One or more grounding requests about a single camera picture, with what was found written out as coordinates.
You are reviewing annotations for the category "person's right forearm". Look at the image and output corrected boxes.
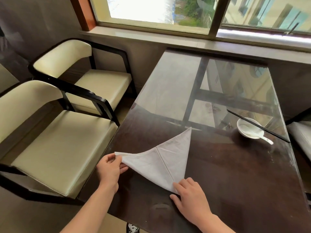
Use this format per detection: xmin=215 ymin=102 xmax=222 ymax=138
xmin=194 ymin=213 xmax=236 ymax=233

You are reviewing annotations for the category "pale stone window sill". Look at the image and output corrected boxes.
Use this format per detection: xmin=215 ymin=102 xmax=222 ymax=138
xmin=79 ymin=26 xmax=311 ymax=53

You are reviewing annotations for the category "cream chair with black frame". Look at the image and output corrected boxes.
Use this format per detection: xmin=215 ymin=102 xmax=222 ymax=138
xmin=0 ymin=80 xmax=121 ymax=207
xmin=28 ymin=38 xmax=138 ymax=127
xmin=285 ymin=108 xmax=311 ymax=168

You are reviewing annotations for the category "sliding window with metal frame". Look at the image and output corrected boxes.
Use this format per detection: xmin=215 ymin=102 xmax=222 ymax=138
xmin=89 ymin=0 xmax=311 ymax=42

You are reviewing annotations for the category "white ceramic spoon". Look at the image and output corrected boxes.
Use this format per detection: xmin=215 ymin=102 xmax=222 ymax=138
xmin=241 ymin=125 xmax=274 ymax=145

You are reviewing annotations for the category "white cloth napkin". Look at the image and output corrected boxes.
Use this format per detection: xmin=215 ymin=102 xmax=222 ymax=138
xmin=115 ymin=127 xmax=192 ymax=194

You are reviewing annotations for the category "metal window handle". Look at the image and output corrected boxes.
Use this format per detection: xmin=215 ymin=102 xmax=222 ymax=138
xmin=284 ymin=22 xmax=300 ymax=36

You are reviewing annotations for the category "brown wooden window trim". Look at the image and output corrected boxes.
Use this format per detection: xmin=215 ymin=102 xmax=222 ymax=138
xmin=69 ymin=0 xmax=97 ymax=32

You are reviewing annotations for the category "white ceramic bowl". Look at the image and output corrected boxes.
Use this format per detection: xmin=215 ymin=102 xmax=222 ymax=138
xmin=237 ymin=117 xmax=265 ymax=139

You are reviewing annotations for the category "person's left hand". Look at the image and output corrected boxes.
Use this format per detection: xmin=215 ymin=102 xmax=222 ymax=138
xmin=96 ymin=153 xmax=129 ymax=192

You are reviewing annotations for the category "person's right hand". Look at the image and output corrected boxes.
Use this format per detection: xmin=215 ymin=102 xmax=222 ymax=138
xmin=170 ymin=178 xmax=215 ymax=226

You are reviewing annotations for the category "black chopstick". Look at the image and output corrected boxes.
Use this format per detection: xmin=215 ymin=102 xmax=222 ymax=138
xmin=227 ymin=110 xmax=291 ymax=143
xmin=227 ymin=109 xmax=290 ymax=142

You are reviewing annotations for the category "person's left forearm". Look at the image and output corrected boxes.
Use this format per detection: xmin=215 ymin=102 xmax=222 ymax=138
xmin=59 ymin=184 xmax=119 ymax=233

